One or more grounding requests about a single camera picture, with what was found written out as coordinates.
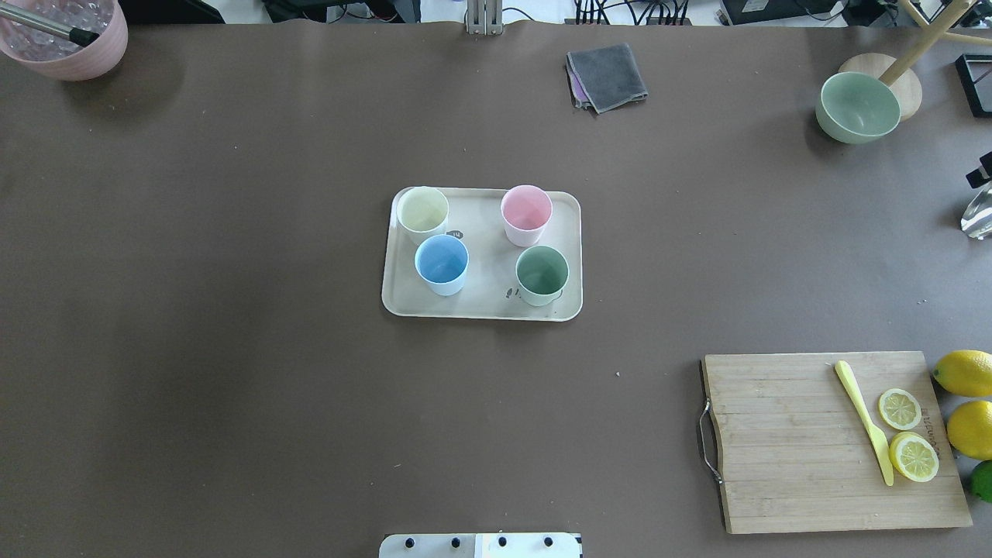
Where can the wooden cup stand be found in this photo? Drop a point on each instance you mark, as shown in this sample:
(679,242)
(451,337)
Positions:
(897,73)

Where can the metal scoop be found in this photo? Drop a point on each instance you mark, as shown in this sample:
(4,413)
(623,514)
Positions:
(976,220)

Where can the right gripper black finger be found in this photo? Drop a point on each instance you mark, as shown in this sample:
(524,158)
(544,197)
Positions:
(982,175)

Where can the green plastic cup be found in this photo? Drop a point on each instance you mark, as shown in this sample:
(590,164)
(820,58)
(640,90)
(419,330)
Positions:
(542,273)

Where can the green bowl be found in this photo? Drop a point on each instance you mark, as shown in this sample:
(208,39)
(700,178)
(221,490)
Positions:
(855,108)

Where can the pink bowl with ice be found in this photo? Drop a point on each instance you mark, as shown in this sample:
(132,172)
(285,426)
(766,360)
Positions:
(58,57)

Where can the grey folded cloth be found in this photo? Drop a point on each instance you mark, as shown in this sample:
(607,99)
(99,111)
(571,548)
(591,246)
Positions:
(605,78)

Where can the wooden cutting board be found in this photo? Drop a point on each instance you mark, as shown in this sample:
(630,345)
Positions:
(791,454)

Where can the metal tool in bowl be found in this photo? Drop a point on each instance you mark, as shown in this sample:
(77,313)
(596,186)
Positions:
(78,36)

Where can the cream plastic cup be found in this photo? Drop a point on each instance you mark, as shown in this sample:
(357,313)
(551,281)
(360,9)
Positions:
(423,212)

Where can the pink plastic cup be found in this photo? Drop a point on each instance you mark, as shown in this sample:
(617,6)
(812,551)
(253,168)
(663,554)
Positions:
(525,210)

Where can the whole yellow lemon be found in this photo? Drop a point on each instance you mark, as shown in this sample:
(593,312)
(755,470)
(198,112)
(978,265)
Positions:
(965,372)
(969,429)

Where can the green lime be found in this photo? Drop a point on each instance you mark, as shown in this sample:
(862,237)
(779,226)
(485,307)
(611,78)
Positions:
(981,481)

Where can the lemon half slice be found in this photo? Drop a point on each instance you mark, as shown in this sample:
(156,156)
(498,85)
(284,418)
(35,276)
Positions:
(913,457)
(899,409)

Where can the blue plastic cup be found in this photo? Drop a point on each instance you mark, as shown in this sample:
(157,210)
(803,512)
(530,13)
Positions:
(442,262)

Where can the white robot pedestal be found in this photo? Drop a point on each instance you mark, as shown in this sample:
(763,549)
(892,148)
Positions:
(483,544)

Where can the yellow plastic knife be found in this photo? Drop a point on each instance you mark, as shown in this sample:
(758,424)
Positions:
(877,437)

